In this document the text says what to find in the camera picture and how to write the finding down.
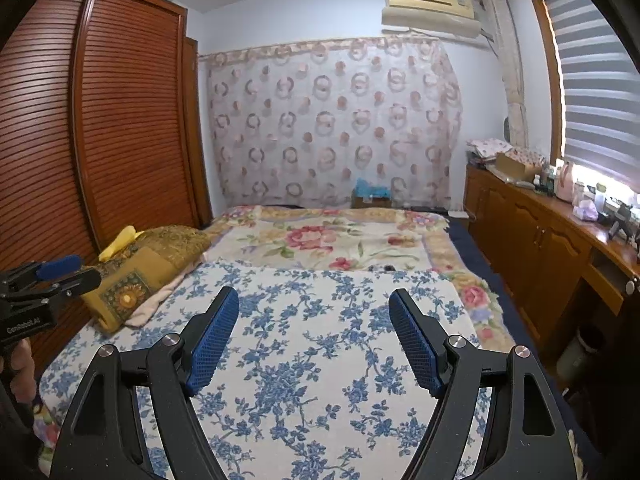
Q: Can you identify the yellow plush toy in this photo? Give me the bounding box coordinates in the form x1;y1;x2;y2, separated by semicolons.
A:
99;226;143;263

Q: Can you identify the long wooden sideboard cabinet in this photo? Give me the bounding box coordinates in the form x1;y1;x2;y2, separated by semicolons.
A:
463;166;639;359

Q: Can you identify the cardboard box on sideboard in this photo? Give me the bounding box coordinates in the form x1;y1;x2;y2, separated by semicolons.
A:
495;153;541;182

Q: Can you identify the brown louvered wardrobe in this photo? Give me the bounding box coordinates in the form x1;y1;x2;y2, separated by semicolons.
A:
0;0;214;361

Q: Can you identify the blue floral white blanket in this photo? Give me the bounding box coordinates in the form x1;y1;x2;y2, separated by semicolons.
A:
38;258;494;480

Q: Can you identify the pink jug on sideboard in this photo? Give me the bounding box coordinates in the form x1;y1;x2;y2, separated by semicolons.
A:
554;162;574;204

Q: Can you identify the peach pink pillow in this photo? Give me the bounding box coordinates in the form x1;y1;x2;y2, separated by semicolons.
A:
125;258;205;328

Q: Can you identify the grey waste bin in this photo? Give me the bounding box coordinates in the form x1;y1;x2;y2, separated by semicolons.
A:
555;328;598;382

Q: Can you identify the left hand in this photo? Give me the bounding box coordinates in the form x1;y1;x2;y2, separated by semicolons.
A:
9;339;37;404

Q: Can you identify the blue tissue box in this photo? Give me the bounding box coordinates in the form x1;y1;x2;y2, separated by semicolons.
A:
352;178;393;209

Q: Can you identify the wall air conditioner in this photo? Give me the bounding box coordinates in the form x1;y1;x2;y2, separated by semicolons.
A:
381;0;482;39

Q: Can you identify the pink floral bed cover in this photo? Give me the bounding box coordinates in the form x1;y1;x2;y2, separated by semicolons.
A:
205;206;514;351

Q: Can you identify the dark blue mattress sheet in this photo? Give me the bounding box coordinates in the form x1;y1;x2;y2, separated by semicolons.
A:
442;219;601;479

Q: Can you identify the brown gold patterned garment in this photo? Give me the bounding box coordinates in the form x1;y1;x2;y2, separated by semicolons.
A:
112;226;210;285

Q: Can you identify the brown sunflower patterned garment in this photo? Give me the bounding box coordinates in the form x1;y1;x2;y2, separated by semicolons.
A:
81;247;179;334

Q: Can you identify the striped window blind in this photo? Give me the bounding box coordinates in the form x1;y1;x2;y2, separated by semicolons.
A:
541;0;639;188

